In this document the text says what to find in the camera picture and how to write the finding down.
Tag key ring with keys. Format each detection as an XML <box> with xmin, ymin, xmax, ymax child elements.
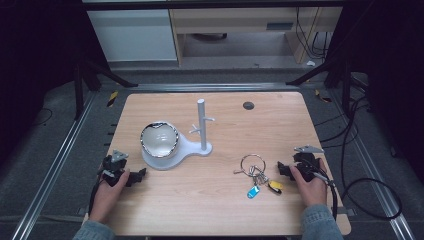
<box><xmin>233</xmin><ymin>153</ymin><xmax>285</xmax><ymax>200</ymax></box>

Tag hanging black cables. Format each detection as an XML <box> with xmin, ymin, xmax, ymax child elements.
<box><xmin>294</xmin><ymin>7</ymin><xmax>333</xmax><ymax>61</ymax></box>

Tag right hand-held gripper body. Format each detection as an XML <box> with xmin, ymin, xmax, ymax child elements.
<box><xmin>289</xmin><ymin>144</ymin><xmax>326</xmax><ymax>183</ymax></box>

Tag white bowl with silver rim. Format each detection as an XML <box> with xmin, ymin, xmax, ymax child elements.
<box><xmin>139</xmin><ymin>121</ymin><xmax>180</xmax><ymax>159</ymax></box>

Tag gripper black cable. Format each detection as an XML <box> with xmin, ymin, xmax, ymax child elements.
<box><xmin>308</xmin><ymin>159</ymin><xmax>340</xmax><ymax>221</ymax></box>
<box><xmin>87</xmin><ymin>171</ymin><xmax>105</xmax><ymax>216</ymax></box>

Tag person's left hand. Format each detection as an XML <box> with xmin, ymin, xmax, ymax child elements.
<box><xmin>88</xmin><ymin>168</ymin><xmax>131</xmax><ymax>225</ymax></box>

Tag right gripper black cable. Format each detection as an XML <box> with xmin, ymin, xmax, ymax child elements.
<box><xmin>308</xmin><ymin>159</ymin><xmax>340</xmax><ymax>221</ymax></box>

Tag white cabinet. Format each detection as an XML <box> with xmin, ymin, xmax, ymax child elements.
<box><xmin>87</xmin><ymin>9</ymin><xmax>178</xmax><ymax>63</ymax></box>

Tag black metal stand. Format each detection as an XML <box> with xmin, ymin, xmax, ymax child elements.
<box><xmin>73</xmin><ymin>49</ymin><xmax>139</xmax><ymax>121</ymax></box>
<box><xmin>285</xmin><ymin>49</ymin><xmax>354</xmax><ymax>116</ymax></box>

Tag black cables on floor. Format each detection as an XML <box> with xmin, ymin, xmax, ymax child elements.
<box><xmin>314</xmin><ymin>76</ymin><xmax>404</xmax><ymax>221</ymax></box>

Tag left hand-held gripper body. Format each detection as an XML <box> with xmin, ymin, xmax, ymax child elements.
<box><xmin>97</xmin><ymin>149</ymin><xmax>133</xmax><ymax>188</ymax></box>

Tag person's right hand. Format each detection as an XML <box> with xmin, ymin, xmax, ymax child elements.
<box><xmin>289</xmin><ymin>158</ymin><xmax>329</xmax><ymax>208</ymax></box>

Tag white hook stand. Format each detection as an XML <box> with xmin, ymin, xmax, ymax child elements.
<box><xmin>141</xmin><ymin>98</ymin><xmax>216</xmax><ymax>172</ymax></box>

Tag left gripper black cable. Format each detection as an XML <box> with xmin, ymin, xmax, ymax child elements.
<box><xmin>87</xmin><ymin>171</ymin><xmax>105</xmax><ymax>216</ymax></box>

